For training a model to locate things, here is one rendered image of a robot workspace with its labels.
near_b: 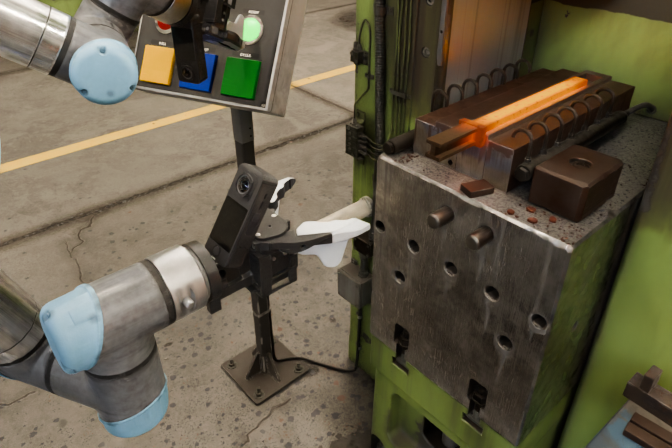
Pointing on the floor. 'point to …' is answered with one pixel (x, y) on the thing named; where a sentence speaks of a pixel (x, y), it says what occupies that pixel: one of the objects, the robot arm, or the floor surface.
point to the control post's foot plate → (279, 371)
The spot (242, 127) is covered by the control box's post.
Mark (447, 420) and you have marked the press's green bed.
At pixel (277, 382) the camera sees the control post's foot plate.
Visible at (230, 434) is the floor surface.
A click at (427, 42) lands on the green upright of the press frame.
